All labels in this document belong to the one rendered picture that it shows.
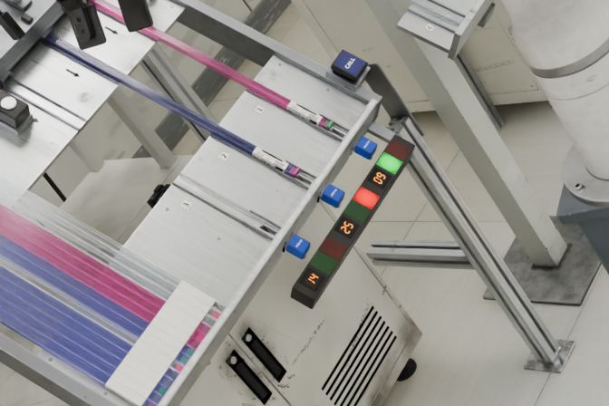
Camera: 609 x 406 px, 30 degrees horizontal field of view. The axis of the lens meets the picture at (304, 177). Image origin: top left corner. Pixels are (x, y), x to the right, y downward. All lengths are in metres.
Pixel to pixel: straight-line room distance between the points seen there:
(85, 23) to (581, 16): 0.56
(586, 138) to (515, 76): 1.47
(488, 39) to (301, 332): 0.99
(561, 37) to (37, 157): 0.88
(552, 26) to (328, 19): 1.81
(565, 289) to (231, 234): 0.93
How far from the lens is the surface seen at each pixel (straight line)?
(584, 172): 1.53
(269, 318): 2.17
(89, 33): 1.17
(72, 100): 1.90
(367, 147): 1.86
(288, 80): 1.93
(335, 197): 1.80
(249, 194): 1.80
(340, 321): 2.30
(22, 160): 1.84
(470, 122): 2.29
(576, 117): 1.43
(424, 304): 2.66
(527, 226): 2.45
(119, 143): 3.95
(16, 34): 1.79
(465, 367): 2.46
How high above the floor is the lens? 1.60
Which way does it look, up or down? 28 degrees down
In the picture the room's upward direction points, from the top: 37 degrees counter-clockwise
